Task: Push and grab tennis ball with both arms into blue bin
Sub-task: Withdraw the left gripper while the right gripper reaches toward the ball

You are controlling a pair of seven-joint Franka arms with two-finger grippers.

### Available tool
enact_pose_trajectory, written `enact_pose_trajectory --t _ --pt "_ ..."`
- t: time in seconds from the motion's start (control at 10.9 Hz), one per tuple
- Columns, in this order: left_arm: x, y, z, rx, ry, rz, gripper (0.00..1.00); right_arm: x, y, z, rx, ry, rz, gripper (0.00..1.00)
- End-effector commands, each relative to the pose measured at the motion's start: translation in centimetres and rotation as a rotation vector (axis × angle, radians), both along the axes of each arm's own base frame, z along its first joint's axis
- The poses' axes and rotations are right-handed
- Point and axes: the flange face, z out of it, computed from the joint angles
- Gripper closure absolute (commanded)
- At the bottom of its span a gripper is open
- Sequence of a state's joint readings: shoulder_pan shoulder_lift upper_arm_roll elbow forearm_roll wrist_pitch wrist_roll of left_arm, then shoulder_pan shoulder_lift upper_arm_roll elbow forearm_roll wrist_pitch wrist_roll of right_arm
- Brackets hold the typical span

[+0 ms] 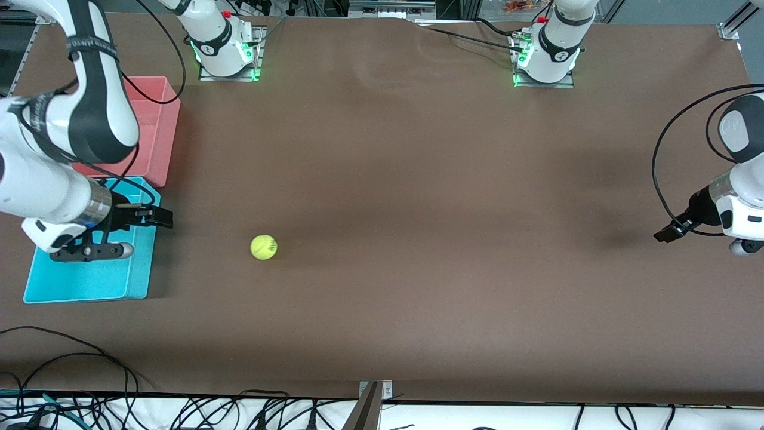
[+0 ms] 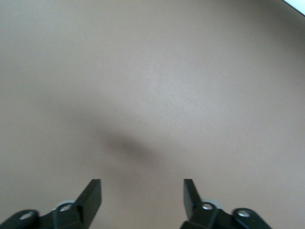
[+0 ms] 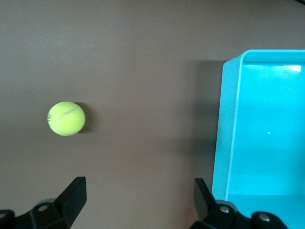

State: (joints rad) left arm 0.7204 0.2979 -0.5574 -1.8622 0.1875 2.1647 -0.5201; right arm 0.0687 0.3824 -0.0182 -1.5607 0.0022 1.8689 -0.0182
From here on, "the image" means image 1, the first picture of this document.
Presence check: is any yellow-green tennis ball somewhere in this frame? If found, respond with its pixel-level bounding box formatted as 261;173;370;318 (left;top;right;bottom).
250;234;278;260

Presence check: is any blue plastic bin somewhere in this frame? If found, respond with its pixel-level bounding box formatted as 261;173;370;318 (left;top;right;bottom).
23;176;162;305

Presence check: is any pink plastic bin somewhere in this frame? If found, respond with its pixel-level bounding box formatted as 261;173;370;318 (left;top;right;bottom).
72;75;181;188

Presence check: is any aluminium corner profile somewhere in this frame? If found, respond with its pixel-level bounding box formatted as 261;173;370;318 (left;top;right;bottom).
718;0;764;41

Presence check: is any grey background device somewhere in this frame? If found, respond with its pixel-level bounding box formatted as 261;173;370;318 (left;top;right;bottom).
347;0;437;18

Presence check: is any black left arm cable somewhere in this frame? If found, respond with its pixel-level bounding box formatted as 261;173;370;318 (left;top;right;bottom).
651;84;764;238

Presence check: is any short black table cable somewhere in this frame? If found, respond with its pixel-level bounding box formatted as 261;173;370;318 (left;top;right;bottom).
17;354;131;397

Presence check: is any long black table cable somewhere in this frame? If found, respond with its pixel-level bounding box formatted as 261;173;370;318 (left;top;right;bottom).
0;325;141;398

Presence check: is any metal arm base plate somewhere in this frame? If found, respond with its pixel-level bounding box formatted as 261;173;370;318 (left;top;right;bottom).
512;33;575;89
198;26;267;82

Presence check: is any aluminium table edge rail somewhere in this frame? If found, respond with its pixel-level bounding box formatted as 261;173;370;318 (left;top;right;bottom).
6;24;42;96

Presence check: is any teal cable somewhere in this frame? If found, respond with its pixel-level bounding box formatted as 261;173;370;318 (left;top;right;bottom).
0;390;82;422

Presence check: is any black base signal cable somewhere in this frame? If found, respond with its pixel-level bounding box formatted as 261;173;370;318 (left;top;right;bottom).
473;17;527;38

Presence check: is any black base power cable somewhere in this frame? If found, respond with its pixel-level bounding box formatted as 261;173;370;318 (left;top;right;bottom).
438;26;521;52

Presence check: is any dark metal camera post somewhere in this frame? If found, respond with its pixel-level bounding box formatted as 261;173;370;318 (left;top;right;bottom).
340;382;383;430

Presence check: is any silver metal clamp bracket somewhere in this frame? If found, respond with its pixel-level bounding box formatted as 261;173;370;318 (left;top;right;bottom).
358;380;394;401

